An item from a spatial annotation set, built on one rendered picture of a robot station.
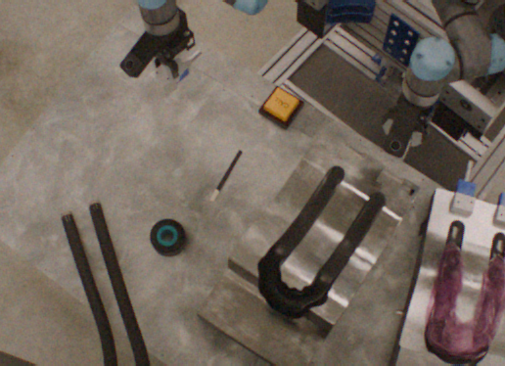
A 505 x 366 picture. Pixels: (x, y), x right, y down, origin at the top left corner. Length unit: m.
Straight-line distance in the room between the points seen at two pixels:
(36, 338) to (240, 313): 1.13
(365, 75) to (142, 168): 1.02
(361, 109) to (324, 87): 0.14
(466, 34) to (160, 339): 0.91
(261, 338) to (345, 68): 1.23
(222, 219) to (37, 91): 1.34
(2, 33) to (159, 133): 1.40
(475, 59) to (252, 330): 0.72
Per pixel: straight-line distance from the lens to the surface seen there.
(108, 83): 1.88
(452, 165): 2.46
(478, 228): 1.71
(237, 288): 1.60
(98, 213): 1.71
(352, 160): 1.69
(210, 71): 1.85
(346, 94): 2.50
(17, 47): 2.99
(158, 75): 1.68
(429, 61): 1.32
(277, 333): 1.58
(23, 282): 2.61
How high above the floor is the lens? 2.42
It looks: 70 degrees down
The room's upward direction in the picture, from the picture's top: 2 degrees counter-clockwise
